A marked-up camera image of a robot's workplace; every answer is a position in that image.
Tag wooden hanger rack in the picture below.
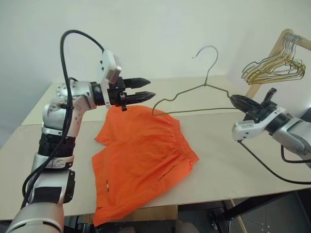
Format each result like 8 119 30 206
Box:
244 28 311 98

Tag dark wire hanger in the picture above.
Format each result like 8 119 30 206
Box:
241 35 298 79

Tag orange shorts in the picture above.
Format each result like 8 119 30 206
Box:
91 105 201 228

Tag thin wooden stick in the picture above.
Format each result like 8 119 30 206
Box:
229 199 246 233

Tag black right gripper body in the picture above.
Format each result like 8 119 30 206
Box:
243 87 285 122

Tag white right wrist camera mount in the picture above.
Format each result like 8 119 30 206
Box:
232 106 286 142

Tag black table frame bar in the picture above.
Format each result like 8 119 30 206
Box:
223 190 311 223

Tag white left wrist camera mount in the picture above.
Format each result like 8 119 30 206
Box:
99 50 122 109

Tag bunch of wire hangers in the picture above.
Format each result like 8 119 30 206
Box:
245 35 306 83

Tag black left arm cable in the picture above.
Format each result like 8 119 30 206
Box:
21 29 106 207

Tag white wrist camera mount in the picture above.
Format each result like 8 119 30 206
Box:
99 50 122 109
232 106 286 142

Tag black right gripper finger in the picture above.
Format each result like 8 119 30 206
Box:
229 94 262 109
233 101 255 116

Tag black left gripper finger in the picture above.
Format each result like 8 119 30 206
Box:
125 91 156 106
124 77 152 90

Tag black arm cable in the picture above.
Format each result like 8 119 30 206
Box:
237 139 311 184
21 29 106 207

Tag green wire hanger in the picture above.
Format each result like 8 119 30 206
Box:
152 45 240 117

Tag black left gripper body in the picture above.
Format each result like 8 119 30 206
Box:
107 77 128 112

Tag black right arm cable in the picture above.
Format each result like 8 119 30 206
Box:
237 139 311 184

